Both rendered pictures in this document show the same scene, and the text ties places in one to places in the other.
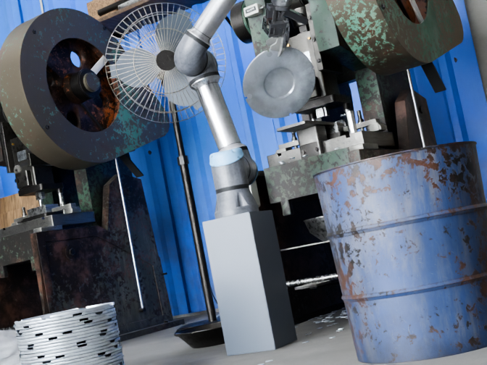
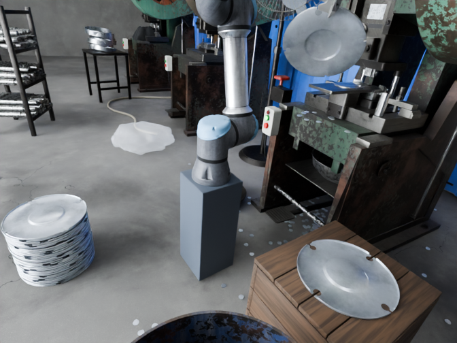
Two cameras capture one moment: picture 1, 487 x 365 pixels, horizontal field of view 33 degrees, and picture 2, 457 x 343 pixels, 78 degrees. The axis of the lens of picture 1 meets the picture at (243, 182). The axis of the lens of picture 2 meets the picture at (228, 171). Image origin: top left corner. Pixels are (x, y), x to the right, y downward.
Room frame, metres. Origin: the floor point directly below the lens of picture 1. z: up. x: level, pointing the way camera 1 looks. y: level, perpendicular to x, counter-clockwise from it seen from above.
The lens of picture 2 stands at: (1.94, -0.44, 1.00)
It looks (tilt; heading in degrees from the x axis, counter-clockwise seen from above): 28 degrees down; 26
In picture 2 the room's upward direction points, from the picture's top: 5 degrees clockwise
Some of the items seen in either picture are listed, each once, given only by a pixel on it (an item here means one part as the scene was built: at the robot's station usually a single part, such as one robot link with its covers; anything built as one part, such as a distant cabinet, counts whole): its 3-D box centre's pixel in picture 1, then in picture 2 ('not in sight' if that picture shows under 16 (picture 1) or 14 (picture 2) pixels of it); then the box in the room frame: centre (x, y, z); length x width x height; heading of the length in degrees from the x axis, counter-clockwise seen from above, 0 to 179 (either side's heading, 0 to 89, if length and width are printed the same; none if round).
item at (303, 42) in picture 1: (309, 66); (381, 20); (3.37, -0.36, 1.04); 0.17 x 0.15 x 0.30; 147
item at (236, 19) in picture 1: (256, 24); not in sight; (3.55, -0.19, 1.31); 0.22 x 0.12 x 0.22; 147
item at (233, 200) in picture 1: (235, 201); (211, 165); (2.77, 0.04, 0.50); 0.15 x 0.15 x 0.10
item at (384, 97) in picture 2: (351, 121); (382, 103); (3.20, -0.46, 0.75); 0.03 x 0.03 x 0.10; 57
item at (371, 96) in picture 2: (326, 132); (365, 90); (3.40, -0.38, 0.76); 0.15 x 0.09 x 0.05; 57
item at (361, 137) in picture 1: (330, 150); (360, 107); (3.40, -0.38, 0.68); 0.45 x 0.30 x 0.06; 57
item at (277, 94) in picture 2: not in sight; (279, 105); (3.38, 0.00, 0.62); 0.10 x 0.06 x 0.20; 57
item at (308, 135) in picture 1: (309, 140); (336, 101); (3.26, -0.29, 0.72); 0.25 x 0.14 x 0.14; 147
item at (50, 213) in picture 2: (64, 313); (47, 214); (2.42, 0.59, 0.25); 0.29 x 0.29 x 0.01
